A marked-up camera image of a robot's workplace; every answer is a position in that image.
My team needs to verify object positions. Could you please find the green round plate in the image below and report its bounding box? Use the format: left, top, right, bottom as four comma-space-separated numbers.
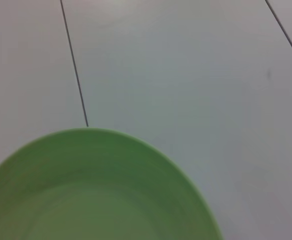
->
0, 127, 224, 240

